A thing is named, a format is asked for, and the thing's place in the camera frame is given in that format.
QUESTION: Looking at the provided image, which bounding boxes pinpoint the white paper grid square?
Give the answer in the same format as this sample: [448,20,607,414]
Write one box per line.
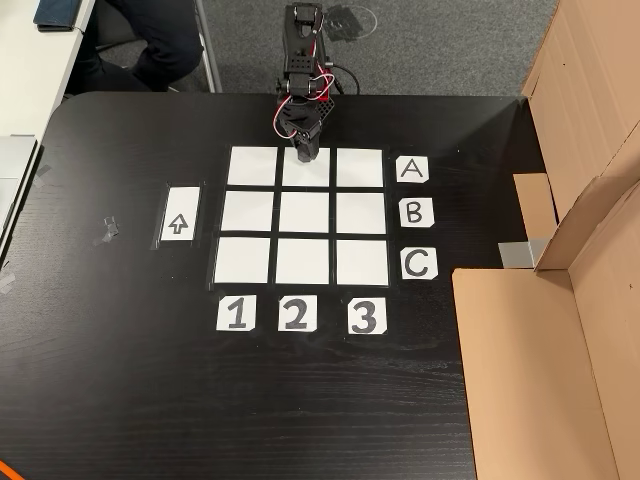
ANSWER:
[336,239,390,287]
[227,146,279,186]
[275,238,331,285]
[336,148,385,189]
[282,148,332,188]
[278,192,331,234]
[213,237,271,284]
[220,191,276,233]
[335,192,387,235]

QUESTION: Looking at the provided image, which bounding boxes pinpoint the paper label letter A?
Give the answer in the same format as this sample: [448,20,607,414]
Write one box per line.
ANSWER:
[397,155,430,185]

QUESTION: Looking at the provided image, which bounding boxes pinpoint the black floor tape patch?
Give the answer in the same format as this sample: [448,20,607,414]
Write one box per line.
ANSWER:
[324,4,362,42]

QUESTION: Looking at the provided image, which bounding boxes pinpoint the grey metal desk leg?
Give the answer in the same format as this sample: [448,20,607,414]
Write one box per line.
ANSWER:
[193,0,224,94]

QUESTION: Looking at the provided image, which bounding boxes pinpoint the paper label letter B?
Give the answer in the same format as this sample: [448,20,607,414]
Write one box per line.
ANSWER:
[399,197,435,229]

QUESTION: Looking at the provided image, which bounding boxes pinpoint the white arrow paper sheet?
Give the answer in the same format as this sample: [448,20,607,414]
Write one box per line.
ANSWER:
[160,186,201,243]

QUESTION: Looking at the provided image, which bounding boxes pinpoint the person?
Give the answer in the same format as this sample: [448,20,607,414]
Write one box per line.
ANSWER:
[64,0,204,94]

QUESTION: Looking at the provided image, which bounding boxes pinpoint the paper label letter C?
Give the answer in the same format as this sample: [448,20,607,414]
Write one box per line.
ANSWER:
[401,248,440,281]

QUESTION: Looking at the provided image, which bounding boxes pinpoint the paper label number 2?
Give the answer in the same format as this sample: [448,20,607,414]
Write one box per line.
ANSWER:
[277,294,319,332]

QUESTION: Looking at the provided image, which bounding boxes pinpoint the paper label number 3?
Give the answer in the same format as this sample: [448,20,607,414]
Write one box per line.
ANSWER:
[347,297,389,335]

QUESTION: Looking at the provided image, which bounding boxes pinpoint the paper label number 1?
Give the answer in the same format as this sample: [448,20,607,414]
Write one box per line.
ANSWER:
[216,294,258,332]

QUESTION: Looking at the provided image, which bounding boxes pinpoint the grey tape block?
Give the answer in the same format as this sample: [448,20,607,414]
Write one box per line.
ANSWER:
[498,239,551,270]

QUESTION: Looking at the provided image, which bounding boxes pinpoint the dark tablet case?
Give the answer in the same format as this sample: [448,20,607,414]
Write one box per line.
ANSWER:
[33,0,82,33]

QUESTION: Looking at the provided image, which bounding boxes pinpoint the white desk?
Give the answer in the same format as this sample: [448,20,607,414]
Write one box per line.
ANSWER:
[0,0,96,139]

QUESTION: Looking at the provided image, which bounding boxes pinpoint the large brown cardboard panel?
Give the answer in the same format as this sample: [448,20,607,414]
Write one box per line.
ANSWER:
[513,0,640,241]
[452,172,640,480]

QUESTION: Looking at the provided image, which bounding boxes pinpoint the orange curved object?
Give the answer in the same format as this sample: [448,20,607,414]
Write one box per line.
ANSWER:
[0,454,24,480]

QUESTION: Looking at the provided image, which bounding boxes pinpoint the red white servo cable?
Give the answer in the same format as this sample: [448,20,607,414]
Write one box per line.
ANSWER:
[273,72,336,140]

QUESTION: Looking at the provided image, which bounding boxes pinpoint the black power cable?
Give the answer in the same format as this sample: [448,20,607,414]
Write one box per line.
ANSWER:
[327,63,362,96]

